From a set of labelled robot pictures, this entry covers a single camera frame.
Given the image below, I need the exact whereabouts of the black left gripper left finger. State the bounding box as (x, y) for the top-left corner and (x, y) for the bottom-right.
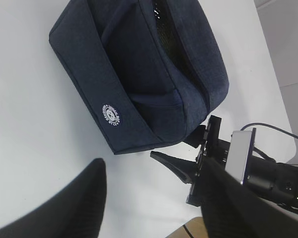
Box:
(0, 158), (107, 238)

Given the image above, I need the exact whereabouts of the dark blue lunch bag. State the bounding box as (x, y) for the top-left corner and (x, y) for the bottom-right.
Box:
(49, 0), (229, 155)

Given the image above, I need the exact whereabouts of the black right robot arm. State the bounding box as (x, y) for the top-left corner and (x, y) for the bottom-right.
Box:
(150, 116), (298, 214)

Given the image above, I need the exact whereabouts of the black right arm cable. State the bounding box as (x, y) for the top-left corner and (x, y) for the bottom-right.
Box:
(239, 122), (298, 162)

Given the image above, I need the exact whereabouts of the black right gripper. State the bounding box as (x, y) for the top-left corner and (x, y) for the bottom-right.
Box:
(150, 116), (230, 206)

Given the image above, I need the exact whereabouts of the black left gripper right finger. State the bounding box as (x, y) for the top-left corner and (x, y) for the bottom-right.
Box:
(201, 159), (298, 238)

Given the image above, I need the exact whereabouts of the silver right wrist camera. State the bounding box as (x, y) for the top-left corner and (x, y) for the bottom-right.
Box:
(225, 128), (256, 184)

